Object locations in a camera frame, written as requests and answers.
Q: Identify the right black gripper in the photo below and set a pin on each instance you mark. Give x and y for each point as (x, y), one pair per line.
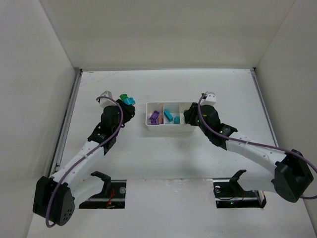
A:
(191, 116)

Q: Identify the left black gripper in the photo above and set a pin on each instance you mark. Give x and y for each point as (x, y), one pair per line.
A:
(127, 109)

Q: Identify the small teal lego brick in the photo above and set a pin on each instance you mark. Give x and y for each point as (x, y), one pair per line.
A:
(177, 120)

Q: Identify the green lego brick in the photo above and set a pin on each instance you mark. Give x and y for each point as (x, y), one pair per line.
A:
(123, 97)

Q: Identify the teal rounded lego brick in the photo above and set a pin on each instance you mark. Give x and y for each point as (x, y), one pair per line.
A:
(129, 101)

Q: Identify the purple lego plate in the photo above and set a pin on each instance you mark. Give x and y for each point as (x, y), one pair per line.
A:
(154, 116)

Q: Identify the purple curved lego brick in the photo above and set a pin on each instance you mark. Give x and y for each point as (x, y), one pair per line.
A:
(153, 122)

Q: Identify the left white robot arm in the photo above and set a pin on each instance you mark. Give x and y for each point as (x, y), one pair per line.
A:
(57, 196)

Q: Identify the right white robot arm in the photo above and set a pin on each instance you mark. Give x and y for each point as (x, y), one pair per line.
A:
(289, 174)

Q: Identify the white three-compartment tray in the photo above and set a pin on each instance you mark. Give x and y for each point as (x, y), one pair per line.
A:
(176, 108)

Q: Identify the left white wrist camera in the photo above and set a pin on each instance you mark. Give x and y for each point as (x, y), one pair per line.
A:
(105, 99)

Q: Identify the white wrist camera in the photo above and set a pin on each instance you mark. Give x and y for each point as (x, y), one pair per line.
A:
(105, 99)
(209, 98)

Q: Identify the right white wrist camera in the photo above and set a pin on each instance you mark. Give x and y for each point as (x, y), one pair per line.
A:
(209, 98)

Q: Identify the left aluminium rail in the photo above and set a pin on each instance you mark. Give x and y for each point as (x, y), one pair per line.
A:
(62, 136)

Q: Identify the aluminium rail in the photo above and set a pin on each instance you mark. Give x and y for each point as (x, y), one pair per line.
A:
(256, 83)
(62, 136)

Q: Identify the right aluminium rail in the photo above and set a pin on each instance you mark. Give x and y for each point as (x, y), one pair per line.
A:
(256, 83)

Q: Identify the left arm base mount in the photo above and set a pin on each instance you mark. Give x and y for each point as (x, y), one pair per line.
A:
(112, 196)

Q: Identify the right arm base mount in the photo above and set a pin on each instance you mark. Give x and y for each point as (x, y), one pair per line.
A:
(229, 194)

